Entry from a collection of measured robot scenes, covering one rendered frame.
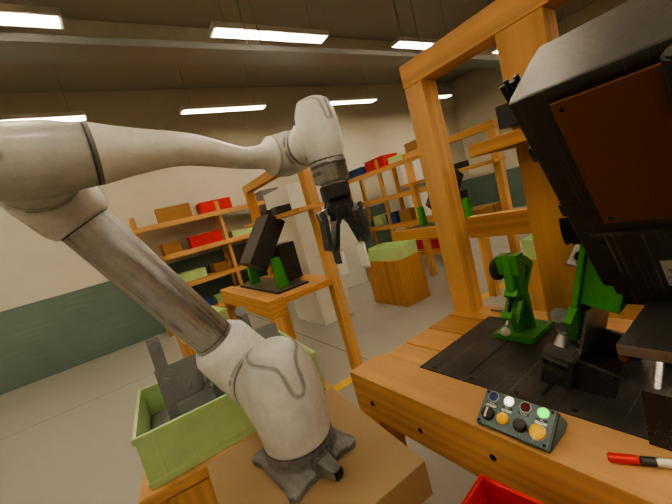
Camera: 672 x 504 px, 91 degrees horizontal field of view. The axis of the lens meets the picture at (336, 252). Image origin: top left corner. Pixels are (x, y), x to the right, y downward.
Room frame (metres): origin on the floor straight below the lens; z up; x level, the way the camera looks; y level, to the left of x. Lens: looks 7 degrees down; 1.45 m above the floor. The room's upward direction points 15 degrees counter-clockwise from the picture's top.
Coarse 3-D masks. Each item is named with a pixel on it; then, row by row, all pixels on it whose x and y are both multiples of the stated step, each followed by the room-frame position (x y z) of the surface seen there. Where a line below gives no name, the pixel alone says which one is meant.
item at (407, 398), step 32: (384, 384) 0.95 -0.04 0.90; (416, 384) 0.91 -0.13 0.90; (448, 384) 0.87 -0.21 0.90; (384, 416) 0.97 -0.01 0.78; (416, 416) 0.85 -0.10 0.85; (448, 416) 0.75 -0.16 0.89; (448, 448) 0.77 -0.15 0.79; (480, 448) 0.69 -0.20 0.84; (512, 448) 0.62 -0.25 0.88; (576, 448) 0.57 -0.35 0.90; (608, 448) 0.55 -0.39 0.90; (640, 448) 0.53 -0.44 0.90; (512, 480) 0.63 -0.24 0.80; (544, 480) 0.58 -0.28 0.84; (576, 480) 0.53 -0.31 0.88; (608, 480) 0.49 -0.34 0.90; (640, 480) 0.48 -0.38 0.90
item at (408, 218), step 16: (416, 144) 5.93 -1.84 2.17; (384, 160) 6.75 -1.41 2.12; (400, 160) 6.32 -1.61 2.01; (352, 176) 7.65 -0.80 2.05; (368, 176) 7.09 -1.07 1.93; (384, 192) 6.87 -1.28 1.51; (400, 192) 6.83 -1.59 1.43; (368, 208) 8.09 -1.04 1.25; (368, 224) 7.59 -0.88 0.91; (384, 224) 7.13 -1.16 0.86; (400, 224) 6.59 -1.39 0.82; (416, 224) 6.23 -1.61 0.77; (416, 240) 6.56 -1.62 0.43; (432, 240) 6.08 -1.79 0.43
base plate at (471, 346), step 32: (448, 352) 1.04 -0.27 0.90; (480, 352) 0.99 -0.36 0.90; (512, 352) 0.94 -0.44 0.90; (480, 384) 0.83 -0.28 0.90; (512, 384) 0.80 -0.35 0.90; (544, 384) 0.76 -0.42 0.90; (640, 384) 0.68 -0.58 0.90; (576, 416) 0.64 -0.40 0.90; (608, 416) 0.62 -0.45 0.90; (640, 416) 0.60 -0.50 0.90
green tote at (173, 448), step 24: (288, 336) 1.43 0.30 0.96; (144, 408) 1.21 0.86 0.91; (216, 408) 1.02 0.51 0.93; (240, 408) 1.05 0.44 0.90; (144, 432) 1.06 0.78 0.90; (168, 432) 0.95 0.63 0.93; (192, 432) 0.98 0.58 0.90; (216, 432) 1.01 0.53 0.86; (240, 432) 1.04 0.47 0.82; (144, 456) 0.92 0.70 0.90; (168, 456) 0.94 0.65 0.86; (192, 456) 0.97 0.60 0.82; (168, 480) 0.93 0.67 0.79
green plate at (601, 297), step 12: (588, 264) 0.67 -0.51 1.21; (576, 276) 0.68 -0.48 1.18; (588, 276) 0.67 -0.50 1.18; (576, 288) 0.68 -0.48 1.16; (588, 288) 0.68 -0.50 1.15; (600, 288) 0.66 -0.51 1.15; (612, 288) 0.64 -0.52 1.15; (576, 300) 0.69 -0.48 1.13; (588, 300) 0.68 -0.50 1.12; (600, 300) 0.66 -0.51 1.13; (612, 300) 0.65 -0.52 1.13; (612, 312) 0.65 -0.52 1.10
